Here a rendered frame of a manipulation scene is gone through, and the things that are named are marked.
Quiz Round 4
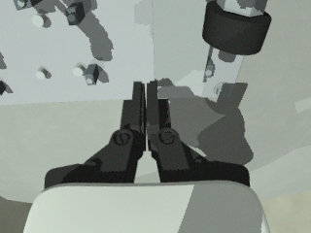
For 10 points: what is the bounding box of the grey fixture plate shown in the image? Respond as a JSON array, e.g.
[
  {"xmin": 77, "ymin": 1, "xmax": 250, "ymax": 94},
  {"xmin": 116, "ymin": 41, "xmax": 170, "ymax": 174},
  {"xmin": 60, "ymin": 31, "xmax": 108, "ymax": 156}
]
[{"xmin": 0, "ymin": 0, "xmax": 245, "ymax": 106}]

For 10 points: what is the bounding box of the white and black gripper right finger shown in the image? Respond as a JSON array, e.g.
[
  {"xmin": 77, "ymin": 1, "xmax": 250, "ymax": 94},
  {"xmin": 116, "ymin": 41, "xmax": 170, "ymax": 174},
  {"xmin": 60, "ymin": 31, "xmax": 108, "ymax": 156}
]
[{"xmin": 147, "ymin": 81, "xmax": 250, "ymax": 186}]

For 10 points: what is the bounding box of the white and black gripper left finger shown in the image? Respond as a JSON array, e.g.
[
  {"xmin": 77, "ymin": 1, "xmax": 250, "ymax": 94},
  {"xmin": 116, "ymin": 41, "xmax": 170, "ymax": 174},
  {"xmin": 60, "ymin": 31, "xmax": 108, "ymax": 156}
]
[{"xmin": 44, "ymin": 82, "xmax": 147, "ymax": 189}]

